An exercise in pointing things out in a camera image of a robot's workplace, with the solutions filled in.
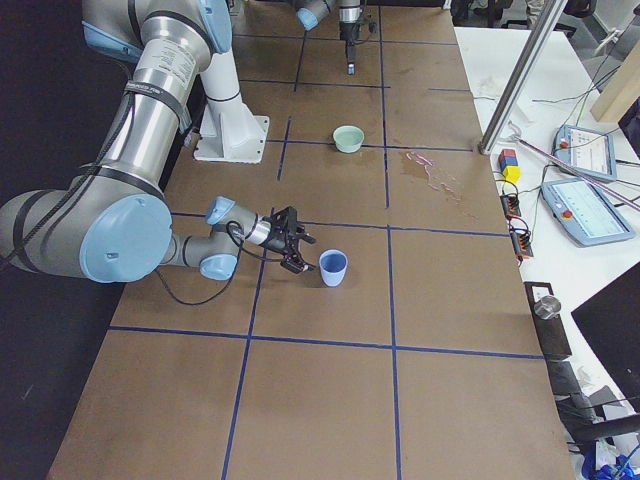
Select teach pendant tablet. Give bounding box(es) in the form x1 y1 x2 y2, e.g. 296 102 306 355
552 125 617 182
541 179 636 247

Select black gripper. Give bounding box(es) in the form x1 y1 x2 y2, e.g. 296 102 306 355
260 206 316 274
339 18 378 75

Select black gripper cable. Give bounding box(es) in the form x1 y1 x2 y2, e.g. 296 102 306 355
154 222 281 307

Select black orange connector lower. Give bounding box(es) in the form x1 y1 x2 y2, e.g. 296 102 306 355
509 228 533 260

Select mint green bowl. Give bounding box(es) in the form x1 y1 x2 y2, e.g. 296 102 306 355
332 125 365 154

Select black orange connector upper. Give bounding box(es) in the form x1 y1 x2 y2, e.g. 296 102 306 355
500 194 521 219

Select steel cylinder weight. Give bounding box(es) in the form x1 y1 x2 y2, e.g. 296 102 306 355
533 295 561 320

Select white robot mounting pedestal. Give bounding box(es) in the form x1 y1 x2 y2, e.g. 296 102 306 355
194 50 270 164

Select red blue yellow cube block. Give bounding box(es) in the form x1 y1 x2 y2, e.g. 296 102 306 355
498 148 521 184

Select aluminium frame post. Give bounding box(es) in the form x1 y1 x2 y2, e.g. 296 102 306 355
478 0 567 155

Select far teach pendant tablet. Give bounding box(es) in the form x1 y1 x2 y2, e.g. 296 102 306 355
552 125 617 182

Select black table clamp plate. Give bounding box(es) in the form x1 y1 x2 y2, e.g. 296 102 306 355
524 281 572 362

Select black orange connector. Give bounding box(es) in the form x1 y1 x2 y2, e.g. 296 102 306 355
500 194 521 219
509 228 533 260

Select near teach pendant tablet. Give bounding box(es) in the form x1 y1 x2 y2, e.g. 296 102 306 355
541 179 636 247

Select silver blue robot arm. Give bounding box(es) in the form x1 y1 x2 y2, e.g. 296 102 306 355
289 0 377 76
1 1 310 285

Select wooden board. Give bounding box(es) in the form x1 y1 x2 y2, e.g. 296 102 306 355
591 43 640 123

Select black computer monitor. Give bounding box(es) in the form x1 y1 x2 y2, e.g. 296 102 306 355
572 265 639 411

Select long metal reacher grabber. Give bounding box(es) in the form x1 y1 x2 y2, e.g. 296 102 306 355
508 125 618 186

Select light blue plastic cup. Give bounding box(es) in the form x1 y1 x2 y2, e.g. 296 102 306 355
319 249 348 287

